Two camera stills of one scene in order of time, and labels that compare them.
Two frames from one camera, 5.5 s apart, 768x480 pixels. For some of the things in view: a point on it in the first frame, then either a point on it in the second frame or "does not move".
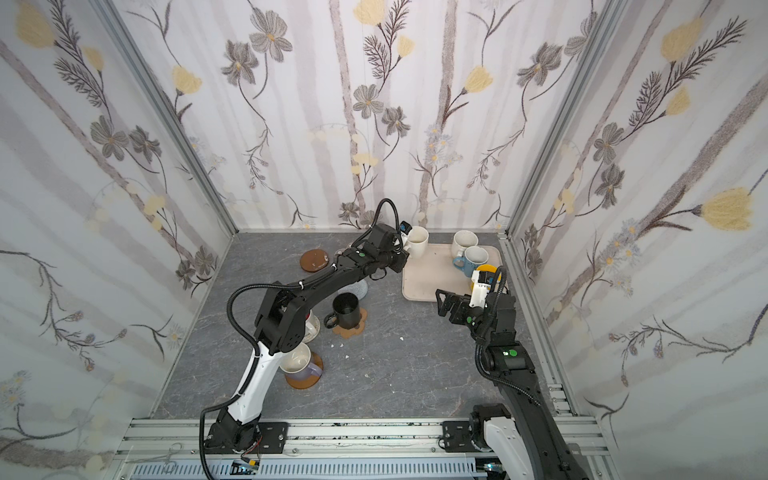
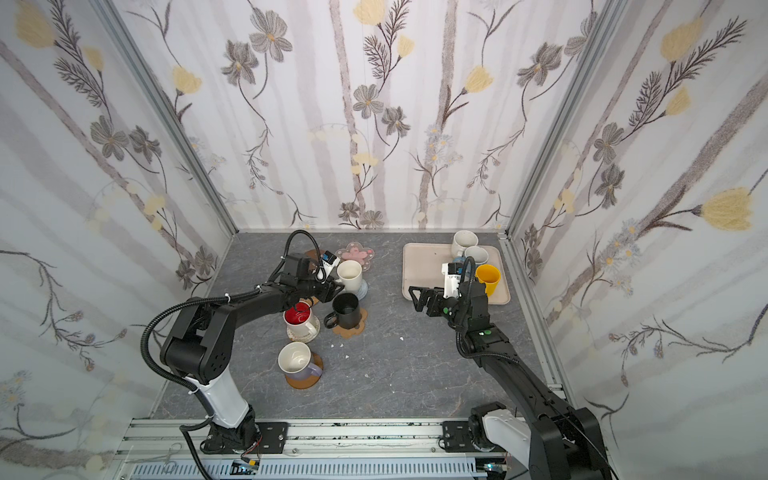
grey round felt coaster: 358,288 does not move
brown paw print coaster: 348,333 does not move
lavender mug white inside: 296,364 does not move
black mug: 346,312 does not move
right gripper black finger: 457,305 → 427,298
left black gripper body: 398,259 → 324,287
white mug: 462,240 does not move
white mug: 417,242 → 351,275
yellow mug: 488,268 does not move
